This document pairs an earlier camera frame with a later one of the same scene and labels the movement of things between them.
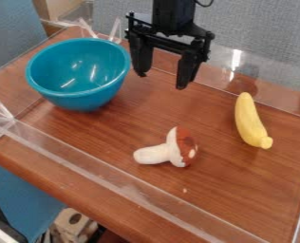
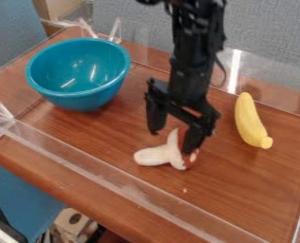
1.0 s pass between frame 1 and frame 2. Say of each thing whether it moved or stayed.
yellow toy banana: stayed
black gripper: moved
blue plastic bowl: stayed
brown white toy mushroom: stayed
